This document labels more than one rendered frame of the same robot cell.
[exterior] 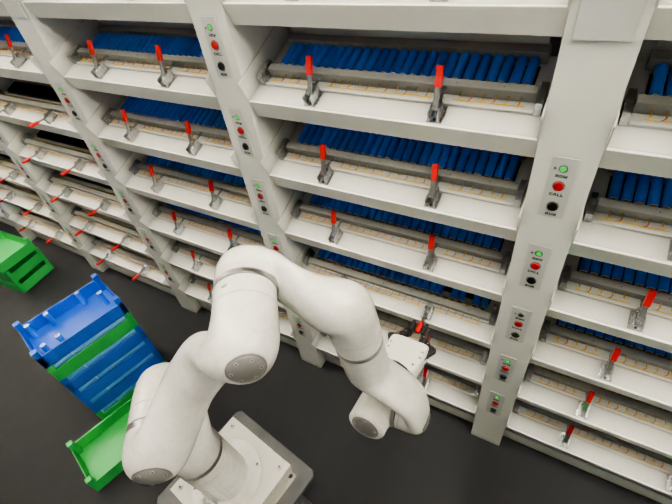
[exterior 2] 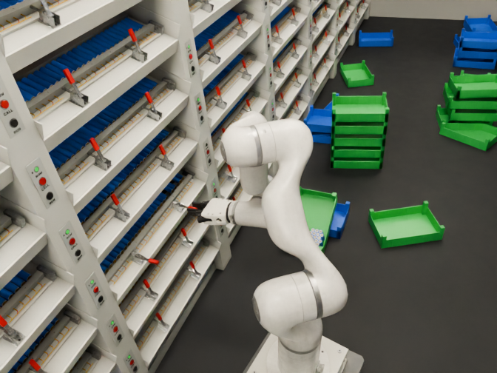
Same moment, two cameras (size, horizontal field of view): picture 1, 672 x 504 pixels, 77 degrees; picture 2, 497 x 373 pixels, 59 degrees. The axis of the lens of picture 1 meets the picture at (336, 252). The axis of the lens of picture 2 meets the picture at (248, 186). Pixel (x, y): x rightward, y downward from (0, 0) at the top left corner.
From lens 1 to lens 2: 1.23 m
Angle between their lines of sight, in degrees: 70
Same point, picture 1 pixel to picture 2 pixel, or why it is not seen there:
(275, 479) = not seen: hidden behind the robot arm
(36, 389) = not seen: outside the picture
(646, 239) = (205, 65)
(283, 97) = (60, 118)
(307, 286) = (255, 116)
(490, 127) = (161, 46)
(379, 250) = (146, 190)
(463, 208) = (166, 107)
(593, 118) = (186, 17)
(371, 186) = (127, 141)
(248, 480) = not seen: hidden behind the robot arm
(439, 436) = (225, 288)
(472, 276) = (182, 149)
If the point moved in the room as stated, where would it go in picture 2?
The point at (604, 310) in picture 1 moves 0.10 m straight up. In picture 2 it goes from (214, 112) to (210, 89)
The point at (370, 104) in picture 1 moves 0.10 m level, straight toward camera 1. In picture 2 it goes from (109, 78) to (146, 74)
